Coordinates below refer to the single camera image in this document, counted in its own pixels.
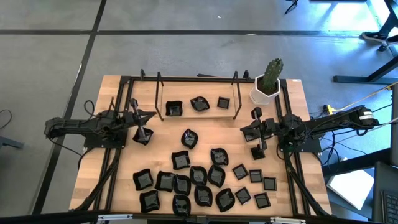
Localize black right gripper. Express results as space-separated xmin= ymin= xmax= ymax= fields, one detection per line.
xmin=239 ymin=106 xmax=280 ymax=152

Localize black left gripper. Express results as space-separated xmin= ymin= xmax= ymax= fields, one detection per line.
xmin=124 ymin=98 xmax=157 ymax=140

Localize white hexagonal plant pot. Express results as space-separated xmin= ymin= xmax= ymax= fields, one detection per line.
xmin=249 ymin=74 xmax=282 ymax=106

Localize green cactus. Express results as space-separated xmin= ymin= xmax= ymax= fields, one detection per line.
xmin=260 ymin=57 xmax=284 ymax=96

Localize black desk beam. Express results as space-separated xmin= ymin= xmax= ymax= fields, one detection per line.
xmin=323 ymin=148 xmax=392 ymax=178

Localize white board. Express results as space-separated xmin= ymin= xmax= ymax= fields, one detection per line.
xmin=326 ymin=157 xmax=375 ymax=211

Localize black desk foot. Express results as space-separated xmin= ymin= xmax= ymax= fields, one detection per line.
xmin=333 ymin=55 xmax=398 ymax=85

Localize black stand legs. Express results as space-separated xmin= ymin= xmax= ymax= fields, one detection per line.
xmin=284 ymin=0 xmax=300 ymax=15

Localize grey floor object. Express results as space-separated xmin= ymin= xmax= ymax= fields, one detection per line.
xmin=0 ymin=136 xmax=25 ymax=151

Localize dark grey laptop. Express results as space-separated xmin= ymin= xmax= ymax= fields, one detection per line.
xmin=372 ymin=161 xmax=398 ymax=224

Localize grey panel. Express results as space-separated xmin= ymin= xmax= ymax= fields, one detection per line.
xmin=390 ymin=93 xmax=398 ymax=167

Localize black rig beam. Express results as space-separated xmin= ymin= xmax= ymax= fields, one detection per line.
xmin=0 ymin=210 xmax=398 ymax=224

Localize person's shoe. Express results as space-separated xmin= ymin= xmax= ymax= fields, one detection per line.
xmin=361 ymin=30 xmax=389 ymax=45

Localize office chair base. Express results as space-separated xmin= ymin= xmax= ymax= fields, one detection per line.
xmin=376 ymin=37 xmax=398 ymax=53

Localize person's leg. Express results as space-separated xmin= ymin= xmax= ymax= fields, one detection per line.
xmin=377 ymin=7 xmax=398 ymax=37

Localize wooden shelf with black frame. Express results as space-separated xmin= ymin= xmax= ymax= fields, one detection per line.
xmin=154 ymin=70 xmax=243 ymax=122

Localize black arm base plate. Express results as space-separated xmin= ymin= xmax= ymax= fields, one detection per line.
xmin=277 ymin=129 xmax=322 ymax=153
xmin=83 ymin=136 xmax=127 ymax=149

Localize black cable bundle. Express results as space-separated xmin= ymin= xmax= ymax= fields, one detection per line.
xmin=284 ymin=152 xmax=331 ymax=216
xmin=74 ymin=149 xmax=122 ymax=212

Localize yellow extension cable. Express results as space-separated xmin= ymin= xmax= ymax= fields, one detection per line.
xmin=323 ymin=82 xmax=398 ymax=115

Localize silver metal bracket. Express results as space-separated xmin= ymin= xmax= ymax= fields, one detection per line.
xmin=269 ymin=216 xmax=307 ymax=224
xmin=97 ymin=213 xmax=134 ymax=222

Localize black floor cable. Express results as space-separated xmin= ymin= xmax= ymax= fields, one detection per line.
xmin=371 ymin=104 xmax=393 ymax=114
xmin=0 ymin=108 xmax=13 ymax=130

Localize pale grey cable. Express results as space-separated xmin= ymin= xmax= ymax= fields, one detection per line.
xmin=377 ymin=116 xmax=398 ymax=128

